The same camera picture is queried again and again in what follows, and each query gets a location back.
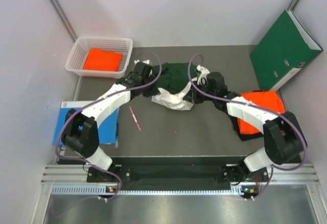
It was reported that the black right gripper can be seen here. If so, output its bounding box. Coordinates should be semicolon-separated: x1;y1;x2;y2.
183;80;217;104

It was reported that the white and green t shirt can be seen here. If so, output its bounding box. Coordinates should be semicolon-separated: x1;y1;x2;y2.
142;63;198;111

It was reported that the orange t shirt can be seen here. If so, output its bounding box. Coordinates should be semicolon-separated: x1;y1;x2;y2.
236;90;286;135

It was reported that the black t shirt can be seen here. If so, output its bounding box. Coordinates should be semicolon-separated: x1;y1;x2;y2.
231;90;282;142

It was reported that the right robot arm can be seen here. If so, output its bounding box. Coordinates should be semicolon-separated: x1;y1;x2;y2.
190;71;308;181

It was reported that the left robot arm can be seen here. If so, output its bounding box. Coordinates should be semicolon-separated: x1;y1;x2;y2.
58;60;158;182

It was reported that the red and white pen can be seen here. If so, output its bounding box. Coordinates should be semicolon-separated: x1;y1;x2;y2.
129;106;142;131

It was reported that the white plastic basket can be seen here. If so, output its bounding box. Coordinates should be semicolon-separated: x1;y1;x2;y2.
65;36;133;79

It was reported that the orange cloth in basket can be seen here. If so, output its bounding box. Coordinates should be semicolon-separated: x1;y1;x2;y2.
83;48;123;71

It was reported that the green lever arch binder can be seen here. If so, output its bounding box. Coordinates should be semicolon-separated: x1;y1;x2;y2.
250;10;323;91

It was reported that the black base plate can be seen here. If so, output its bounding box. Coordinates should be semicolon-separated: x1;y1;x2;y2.
120;164;232;190

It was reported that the aluminium mounting rail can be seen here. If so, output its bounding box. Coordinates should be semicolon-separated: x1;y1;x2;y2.
41;164;319;197

